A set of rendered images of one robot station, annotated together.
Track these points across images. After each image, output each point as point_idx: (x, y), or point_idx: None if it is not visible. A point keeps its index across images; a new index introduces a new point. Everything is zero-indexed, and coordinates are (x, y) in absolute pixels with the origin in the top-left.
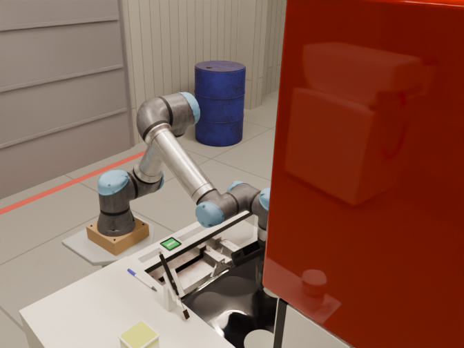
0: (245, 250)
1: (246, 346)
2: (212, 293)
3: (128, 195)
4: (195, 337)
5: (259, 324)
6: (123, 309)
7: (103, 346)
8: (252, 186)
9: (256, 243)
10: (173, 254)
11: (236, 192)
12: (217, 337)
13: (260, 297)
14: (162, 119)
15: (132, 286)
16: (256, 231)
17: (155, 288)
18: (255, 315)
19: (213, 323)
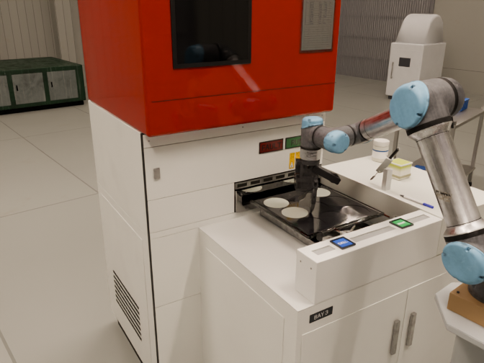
0: (328, 171)
1: (328, 192)
2: (353, 214)
3: None
4: (364, 178)
5: (317, 198)
6: (420, 191)
7: (423, 180)
8: (326, 130)
9: (320, 167)
10: (395, 217)
11: (342, 126)
12: (350, 177)
13: None
14: None
15: (422, 200)
16: (287, 294)
17: (401, 194)
18: (318, 202)
19: (351, 202)
